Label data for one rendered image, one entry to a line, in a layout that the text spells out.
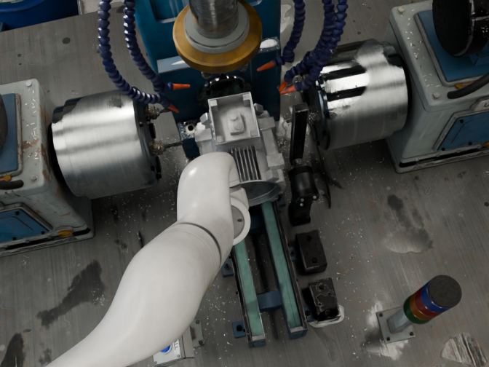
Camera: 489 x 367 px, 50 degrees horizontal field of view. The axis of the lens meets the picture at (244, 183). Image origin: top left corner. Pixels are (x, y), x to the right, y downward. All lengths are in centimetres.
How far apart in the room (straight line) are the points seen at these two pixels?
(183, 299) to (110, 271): 93
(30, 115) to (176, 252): 80
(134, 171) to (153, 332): 73
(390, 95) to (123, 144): 62
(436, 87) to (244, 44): 46
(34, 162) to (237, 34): 53
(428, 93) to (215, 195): 63
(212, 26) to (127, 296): 61
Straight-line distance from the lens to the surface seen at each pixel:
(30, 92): 134
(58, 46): 188
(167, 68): 130
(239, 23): 108
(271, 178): 119
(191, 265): 58
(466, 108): 134
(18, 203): 130
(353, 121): 125
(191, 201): 80
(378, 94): 126
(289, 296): 129
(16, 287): 157
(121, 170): 124
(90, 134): 123
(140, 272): 56
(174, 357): 113
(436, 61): 130
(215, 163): 84
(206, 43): 105
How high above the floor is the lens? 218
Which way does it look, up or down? 67 degrees down
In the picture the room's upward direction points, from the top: 7 degrees counter-clockwise
